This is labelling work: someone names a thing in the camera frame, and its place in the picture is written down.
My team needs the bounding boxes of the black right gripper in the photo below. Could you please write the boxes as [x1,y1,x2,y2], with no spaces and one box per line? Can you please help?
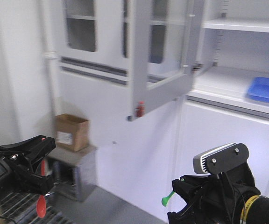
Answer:
[167,174,249,224]

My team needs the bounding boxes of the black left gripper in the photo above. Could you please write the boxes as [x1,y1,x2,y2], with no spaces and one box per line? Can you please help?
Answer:
[0,135,56,201]

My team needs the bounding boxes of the green plastic spoon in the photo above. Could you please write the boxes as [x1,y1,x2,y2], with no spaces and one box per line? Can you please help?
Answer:
[161,178,185,207]

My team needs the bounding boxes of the red plastic spoon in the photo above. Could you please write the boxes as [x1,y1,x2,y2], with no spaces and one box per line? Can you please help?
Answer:
[36,138,47,219]

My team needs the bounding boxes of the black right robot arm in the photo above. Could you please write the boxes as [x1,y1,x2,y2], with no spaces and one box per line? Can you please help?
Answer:
[167,163,269,224]

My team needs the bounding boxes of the grey storage cabinet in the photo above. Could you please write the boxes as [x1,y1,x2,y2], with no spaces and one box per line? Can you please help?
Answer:
[54,0,269,220]

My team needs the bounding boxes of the open grey cabinet door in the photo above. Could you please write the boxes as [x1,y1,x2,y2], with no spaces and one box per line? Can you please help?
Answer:
[123,0,205,121]

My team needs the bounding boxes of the grey metal stool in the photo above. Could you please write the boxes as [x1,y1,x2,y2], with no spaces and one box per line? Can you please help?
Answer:
[48,145,97,202]

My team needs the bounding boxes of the metal grate steps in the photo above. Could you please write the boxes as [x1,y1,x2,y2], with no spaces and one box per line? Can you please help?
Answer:
[0,193,74,224]

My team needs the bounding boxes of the small cardboard box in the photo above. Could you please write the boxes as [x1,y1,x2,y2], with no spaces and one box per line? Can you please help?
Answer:
[55,113,90,152]

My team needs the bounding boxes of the blue plastic tray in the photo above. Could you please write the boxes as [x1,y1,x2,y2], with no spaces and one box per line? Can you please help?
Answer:
[246,77,269,103]

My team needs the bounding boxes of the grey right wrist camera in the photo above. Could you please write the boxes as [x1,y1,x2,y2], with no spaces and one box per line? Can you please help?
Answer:
[193,143,249,175]

